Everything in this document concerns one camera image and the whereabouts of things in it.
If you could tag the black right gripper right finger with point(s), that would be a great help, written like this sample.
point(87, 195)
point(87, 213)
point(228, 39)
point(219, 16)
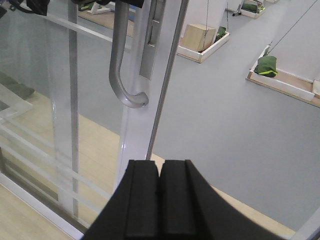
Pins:
point(190, 209)

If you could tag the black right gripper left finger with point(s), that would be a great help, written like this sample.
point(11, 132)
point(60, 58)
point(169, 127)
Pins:
point(132, 211)

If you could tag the white framed transparent sliding door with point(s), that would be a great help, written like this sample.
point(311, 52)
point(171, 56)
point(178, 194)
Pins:
point(65, 137)

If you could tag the grey metal door handle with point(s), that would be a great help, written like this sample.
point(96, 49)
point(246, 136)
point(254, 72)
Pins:
point(120, 27)

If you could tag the grey door lock plate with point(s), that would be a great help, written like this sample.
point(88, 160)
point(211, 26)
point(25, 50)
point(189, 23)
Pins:
point(154, 24)

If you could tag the green sandbag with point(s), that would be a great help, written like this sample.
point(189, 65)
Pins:
point(266, 66)
point(253, 6)
point(221, 33)

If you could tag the light wooden box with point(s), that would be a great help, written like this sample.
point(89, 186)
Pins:
point(197, 37)

